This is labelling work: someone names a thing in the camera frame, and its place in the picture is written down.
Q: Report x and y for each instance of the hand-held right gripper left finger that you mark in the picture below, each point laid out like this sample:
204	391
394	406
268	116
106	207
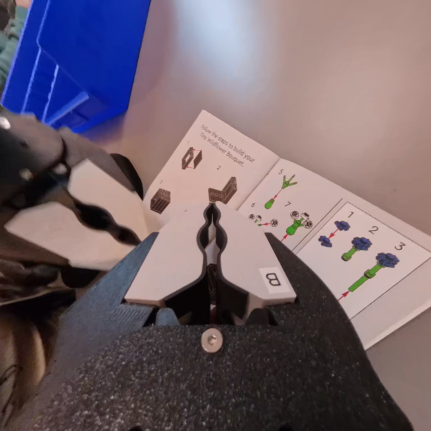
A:
171	262

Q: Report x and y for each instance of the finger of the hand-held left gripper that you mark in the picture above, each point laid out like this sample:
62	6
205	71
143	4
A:
57	235
107	192

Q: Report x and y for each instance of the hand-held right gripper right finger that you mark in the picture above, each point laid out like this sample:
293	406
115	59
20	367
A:
245	256

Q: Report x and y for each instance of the white lego instruction booklet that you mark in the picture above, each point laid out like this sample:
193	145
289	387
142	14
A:
313	188

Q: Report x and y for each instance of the blue plastic bin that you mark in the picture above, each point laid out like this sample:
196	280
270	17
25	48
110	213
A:
84	50

